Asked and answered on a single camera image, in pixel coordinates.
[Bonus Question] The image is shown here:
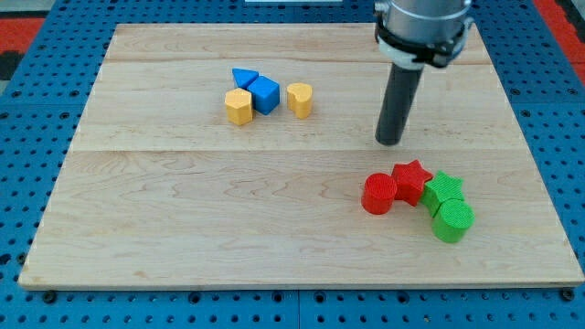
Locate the red star block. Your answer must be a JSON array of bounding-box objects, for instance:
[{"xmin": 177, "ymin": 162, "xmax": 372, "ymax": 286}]
[{"xmin": 391, "ymin": 159, "xmax": 433, "ymax": 207}]

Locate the green star block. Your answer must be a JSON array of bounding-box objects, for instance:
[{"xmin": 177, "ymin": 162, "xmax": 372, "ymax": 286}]
[{"xmin": 420, "ymin": 171, "xmax": 465, "ymax": 218}]

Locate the light wooden board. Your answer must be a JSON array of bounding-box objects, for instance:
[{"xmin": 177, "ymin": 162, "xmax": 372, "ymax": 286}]
[{"xmin": 18, "ymin": 23, "xmax": 584, "ymax": 291}]

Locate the red cylinder block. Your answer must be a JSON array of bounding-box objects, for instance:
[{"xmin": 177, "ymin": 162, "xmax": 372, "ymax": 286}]
[{"xmin": 361, "ymin": 173, "xmax": 398, "ymax": 215}]

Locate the green cylinder block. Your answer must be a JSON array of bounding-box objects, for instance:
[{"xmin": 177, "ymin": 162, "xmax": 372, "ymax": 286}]
[{"xmin": 431, "ymin": 199, "xmax": 475, "ymax": 243}]

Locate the yellow heart block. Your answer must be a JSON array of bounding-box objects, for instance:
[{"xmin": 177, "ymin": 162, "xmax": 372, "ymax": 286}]
[{"xmin": 286, "ymin": 82, "xmax": 313, "ymax": 119}]

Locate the yellow hexagon block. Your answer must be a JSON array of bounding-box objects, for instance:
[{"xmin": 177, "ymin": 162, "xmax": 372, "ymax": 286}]
[{"xmin": 224, "ymin": 88, "xmax": 253, "ymax": 126}]

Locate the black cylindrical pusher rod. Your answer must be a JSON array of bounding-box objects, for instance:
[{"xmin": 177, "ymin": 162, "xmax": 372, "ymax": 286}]
[{"xmin": 375, "ymin": 64, "xmax": 422, "ymax": 146}]

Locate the blue triangle block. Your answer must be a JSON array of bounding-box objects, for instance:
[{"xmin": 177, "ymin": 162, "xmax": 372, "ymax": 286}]
[{"xmin": 231, "ymin": 68, "xmax": 260, "ymax": 90}]

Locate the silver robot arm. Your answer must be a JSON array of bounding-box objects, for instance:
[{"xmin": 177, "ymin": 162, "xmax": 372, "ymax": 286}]
[{"xmin": 374, "ymin": 0, "xmax": 473, "ymax": 145}]

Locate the blue cube block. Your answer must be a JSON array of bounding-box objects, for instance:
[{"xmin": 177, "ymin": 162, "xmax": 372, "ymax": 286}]
[{"xmin": 248, "ymin": 76, "xmax": 280, "ymax": 115}]

